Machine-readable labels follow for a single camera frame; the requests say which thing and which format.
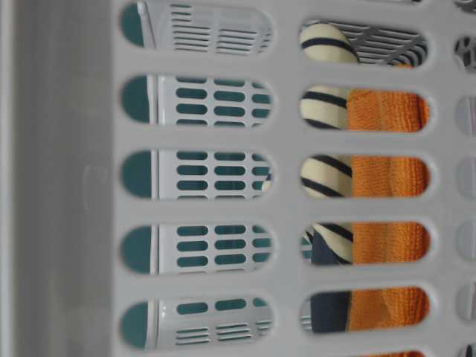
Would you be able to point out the white plastic shopping basket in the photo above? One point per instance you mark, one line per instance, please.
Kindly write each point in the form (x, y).
(65, 210)

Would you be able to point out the cream navy striped cloth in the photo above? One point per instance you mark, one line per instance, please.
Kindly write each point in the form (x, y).
(326, 176)

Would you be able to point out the orange knitted cloth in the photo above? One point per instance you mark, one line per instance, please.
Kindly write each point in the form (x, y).
(388, 177)

